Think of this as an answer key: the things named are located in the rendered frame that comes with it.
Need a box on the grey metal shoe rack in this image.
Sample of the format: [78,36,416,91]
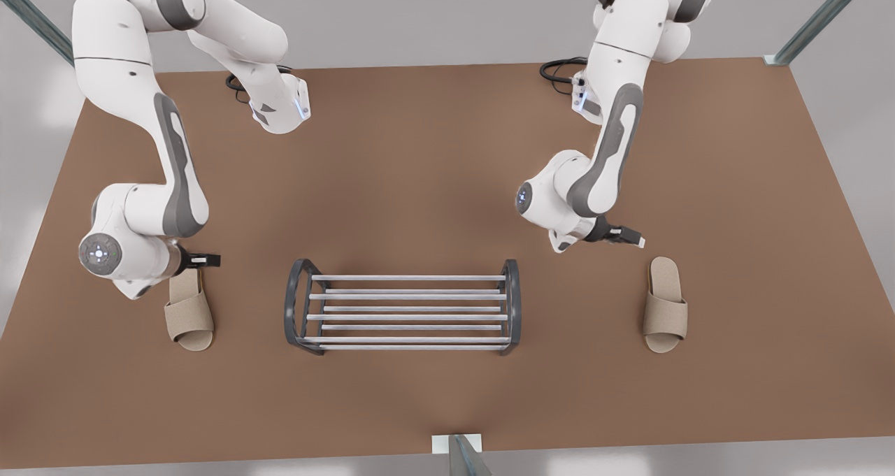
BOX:
[284,258,522,356]

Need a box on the beige right slipper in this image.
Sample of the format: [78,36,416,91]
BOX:
[164,266,215,352]

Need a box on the beige slipper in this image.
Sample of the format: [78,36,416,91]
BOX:
[164,266,215,352]
[643,256,689,354]

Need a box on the beige left slipper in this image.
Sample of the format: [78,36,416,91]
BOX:
[643,256,689,354]

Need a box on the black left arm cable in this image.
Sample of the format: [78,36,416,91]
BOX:
[539,57,589,96]

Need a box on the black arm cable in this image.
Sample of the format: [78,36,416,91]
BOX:
[225,66,293,104]
[539,57,589,96]

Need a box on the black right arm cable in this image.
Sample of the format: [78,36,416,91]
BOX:
[225,66,293,104]

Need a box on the silver frame post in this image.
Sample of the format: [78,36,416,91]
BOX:
[0,0,76,66]
[764,0,878,67]
[431,433,493,476]

